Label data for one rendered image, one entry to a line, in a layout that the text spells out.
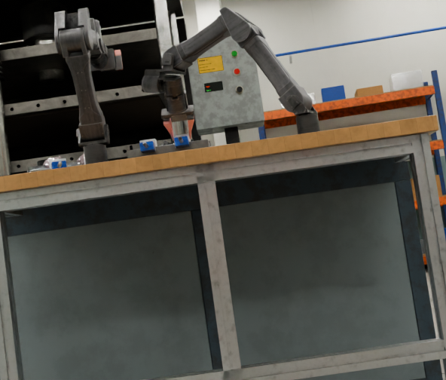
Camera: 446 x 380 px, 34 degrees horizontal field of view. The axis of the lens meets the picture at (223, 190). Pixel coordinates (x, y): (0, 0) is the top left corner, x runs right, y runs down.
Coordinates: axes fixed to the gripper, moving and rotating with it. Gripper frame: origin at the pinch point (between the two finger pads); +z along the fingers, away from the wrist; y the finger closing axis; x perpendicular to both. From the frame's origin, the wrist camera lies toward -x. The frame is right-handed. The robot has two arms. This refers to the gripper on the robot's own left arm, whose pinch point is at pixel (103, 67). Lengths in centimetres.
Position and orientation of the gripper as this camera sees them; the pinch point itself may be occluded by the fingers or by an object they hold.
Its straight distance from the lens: 253.7
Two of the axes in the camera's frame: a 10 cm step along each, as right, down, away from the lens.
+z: 0.2, 1.0, 9.9
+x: 1.4, 9.8, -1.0
